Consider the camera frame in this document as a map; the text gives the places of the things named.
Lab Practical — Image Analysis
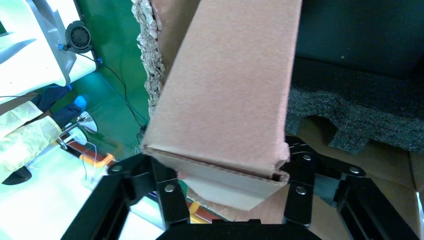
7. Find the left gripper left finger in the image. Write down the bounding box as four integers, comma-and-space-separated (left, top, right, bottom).
61, 153, 191, 240

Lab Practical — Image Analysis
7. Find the red bar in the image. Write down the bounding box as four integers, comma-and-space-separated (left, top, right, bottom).
66, 142, 114, 166

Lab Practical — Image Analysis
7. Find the black notched foam piece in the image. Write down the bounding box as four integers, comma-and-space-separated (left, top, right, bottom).
285, 57, 424, 155

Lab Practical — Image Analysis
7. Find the navy blue padded handle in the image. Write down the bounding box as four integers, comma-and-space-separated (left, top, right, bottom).
33, 84, 72, 113
51, 95, 88, 128

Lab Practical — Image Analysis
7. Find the shiny metal bracket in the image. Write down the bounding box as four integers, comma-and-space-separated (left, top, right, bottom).
57, 110, 99, 150

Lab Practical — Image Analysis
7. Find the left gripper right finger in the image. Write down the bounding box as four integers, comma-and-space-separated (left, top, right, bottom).
281, 135, 420, 240

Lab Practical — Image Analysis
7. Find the large brown cardboard box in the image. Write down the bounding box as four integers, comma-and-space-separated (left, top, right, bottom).
131, 0, 424, 240

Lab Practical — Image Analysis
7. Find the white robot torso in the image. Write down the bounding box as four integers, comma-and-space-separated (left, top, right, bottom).
0, 0, 98, 102

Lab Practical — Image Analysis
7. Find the thin black wire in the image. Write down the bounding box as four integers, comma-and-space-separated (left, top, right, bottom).
75, 52, 150, 132

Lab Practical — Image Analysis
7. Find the orange tool handle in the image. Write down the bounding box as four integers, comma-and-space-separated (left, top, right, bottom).
79, 152, 116, 168

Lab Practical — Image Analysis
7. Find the pale yellow cloth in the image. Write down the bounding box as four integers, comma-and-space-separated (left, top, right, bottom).
0, 100, 63, 175

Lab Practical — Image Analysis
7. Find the dark smooth block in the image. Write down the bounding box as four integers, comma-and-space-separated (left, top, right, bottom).
294, 0, 424, 80

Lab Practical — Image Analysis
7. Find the black shoe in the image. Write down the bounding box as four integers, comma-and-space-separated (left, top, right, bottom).
1, 165, 33, 186

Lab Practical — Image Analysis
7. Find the small brown cardboard box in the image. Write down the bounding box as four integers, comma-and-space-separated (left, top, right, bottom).
140, 0, 303, 212

